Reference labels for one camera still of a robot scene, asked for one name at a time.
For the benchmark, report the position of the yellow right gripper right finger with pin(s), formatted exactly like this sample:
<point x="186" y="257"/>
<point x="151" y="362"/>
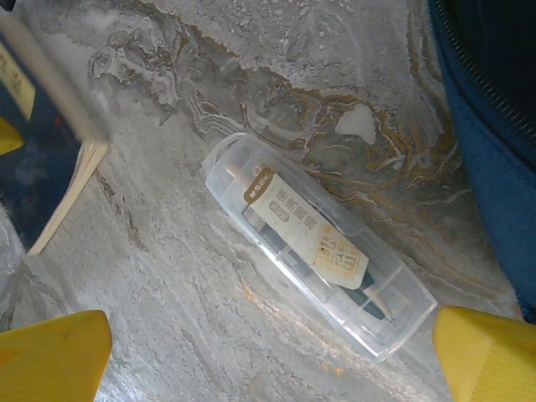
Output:
<point x="490" y="356"/>

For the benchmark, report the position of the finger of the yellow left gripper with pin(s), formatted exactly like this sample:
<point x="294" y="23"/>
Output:
<point x="8" y="136"/>

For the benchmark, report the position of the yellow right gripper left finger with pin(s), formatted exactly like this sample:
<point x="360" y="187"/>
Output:
<point x="54" y="360"/>

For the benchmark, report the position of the navy book with beige label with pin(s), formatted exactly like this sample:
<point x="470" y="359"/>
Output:
<point x="42" y="167"/>

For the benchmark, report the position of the navy blue backpack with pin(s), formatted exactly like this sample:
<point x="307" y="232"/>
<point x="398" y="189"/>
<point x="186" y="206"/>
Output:
<point x="494" y="167"/>

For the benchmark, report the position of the clear plastic compass case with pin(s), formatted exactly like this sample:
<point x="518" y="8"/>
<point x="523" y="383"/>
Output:
<point x="314" y="247"/>

